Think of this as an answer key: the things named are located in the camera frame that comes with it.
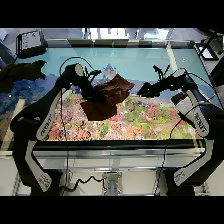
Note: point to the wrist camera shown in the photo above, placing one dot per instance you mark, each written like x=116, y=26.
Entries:
x=156, y=70
x=94, y=72

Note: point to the black stand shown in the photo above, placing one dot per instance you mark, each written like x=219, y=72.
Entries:
x=210, y=46

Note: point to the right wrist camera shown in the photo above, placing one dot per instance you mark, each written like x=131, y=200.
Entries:
x=156, y=70

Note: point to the dark garment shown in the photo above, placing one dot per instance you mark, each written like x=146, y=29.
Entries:
x=20, y=73

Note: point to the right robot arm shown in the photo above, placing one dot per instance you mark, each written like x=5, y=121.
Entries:
x=200, y=120

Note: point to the silver frame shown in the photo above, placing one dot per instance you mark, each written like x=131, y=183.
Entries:
x=113, y=185

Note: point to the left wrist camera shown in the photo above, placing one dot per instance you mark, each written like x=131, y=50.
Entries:
x=94, y=72

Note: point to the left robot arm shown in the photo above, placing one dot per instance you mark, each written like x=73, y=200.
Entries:
x=43, y=124

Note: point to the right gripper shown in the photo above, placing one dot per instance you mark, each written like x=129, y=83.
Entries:
x=151, y=89

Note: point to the brown T-shirt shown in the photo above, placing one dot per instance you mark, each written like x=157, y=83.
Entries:
x=106, y=100

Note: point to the black box device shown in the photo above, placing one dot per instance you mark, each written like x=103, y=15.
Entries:
x=30, y=43

